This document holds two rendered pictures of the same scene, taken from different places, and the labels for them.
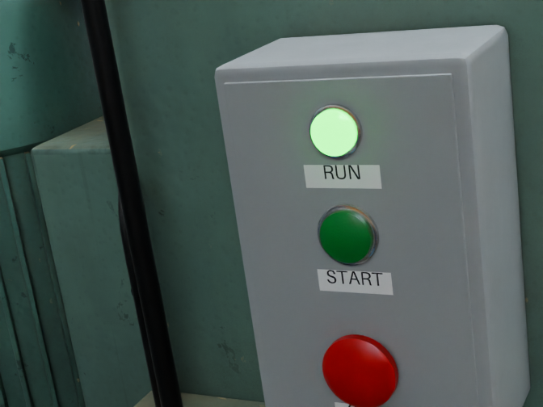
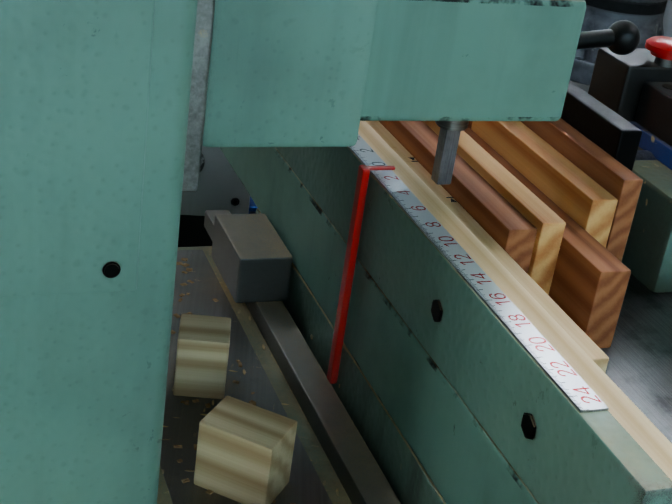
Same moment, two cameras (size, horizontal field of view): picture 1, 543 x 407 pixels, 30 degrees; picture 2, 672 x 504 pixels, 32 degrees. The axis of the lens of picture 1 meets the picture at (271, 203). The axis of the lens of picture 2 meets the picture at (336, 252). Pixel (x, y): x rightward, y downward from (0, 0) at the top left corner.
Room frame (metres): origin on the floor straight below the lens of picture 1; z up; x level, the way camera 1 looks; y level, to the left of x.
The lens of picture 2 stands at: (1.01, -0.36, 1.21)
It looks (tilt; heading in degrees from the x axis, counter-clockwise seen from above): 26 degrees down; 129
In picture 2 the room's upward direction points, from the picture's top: 8 degrees clockwise
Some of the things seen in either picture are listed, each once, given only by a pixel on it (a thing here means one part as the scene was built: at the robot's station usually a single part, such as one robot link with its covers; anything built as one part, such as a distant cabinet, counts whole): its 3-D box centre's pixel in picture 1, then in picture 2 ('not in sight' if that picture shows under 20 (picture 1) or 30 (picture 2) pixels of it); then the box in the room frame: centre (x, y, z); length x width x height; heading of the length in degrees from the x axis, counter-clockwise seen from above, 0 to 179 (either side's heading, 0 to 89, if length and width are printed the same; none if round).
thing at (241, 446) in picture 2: not in sight; (245, 452); (0.66, 0.03, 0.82); 0.04 x 0.03 x 0.04; 19
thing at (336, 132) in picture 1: (333, 132); not in sight; (0.35, -0.03, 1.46); 0.02 x 0.01 x 0.02; 62
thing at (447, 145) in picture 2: not in sight; (448, 141); (0.65, 0.17, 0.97); 0.01 x 0.01 x 0.05; 62
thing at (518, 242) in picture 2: not in sight; (439, 192); (0.63, 0.21, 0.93); 0.21 x 0.02 x 0.05; 152
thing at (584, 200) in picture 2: not in sight; (530, 196); (0.68, 0.24, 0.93); 0.15 x 0.02 x 0.07; 152
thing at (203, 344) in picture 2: not in sight; (202, 356); (0.57, 0.08, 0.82); 0.03 x 0.03 x 0.04; 45
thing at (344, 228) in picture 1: (345, 237); not in sight; (0.35, -0.03, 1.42); 0.02 x 0.01 x 0.02; 62
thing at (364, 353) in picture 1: (359, 371); not in sight; (0.35, -0.02, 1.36); 0.03 x 0.01 x 0.03; 62
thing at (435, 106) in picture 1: (380, 241); not in sight; (0.38, -0.04, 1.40); 0.10 x 0.06 x 0.16; 62
